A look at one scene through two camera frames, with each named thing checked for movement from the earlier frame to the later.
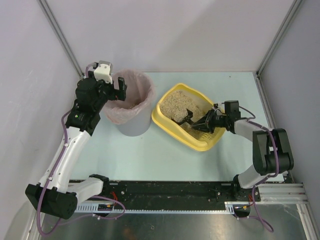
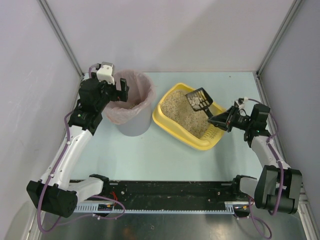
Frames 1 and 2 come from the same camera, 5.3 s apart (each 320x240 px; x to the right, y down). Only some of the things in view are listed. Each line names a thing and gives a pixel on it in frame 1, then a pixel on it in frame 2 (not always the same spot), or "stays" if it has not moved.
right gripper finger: x=203 y=127 -> x=221 y=125
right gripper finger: x=208 y=117 -> x=223 y=117
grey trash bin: x=141 y=125 stays
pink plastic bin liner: x=140 y=94 stays
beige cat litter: x=174 y=105 stays
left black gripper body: x=114 y=89 stays
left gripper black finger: x=121 y=83 stays
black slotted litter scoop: x=187 y=119 -> x=199 y=99
